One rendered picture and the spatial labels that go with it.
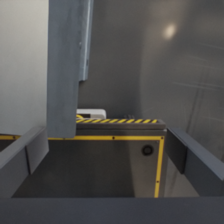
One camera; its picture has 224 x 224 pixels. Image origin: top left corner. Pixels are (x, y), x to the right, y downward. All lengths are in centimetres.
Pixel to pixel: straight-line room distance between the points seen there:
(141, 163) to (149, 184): 9
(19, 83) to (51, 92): 3
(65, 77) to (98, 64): 62
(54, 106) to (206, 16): 86
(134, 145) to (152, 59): 45
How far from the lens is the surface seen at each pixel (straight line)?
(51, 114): 18
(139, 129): 53
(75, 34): 20
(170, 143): 17
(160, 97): 86
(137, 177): 62
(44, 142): 17
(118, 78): 81
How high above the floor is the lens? 81
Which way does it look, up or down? 75 degrees down
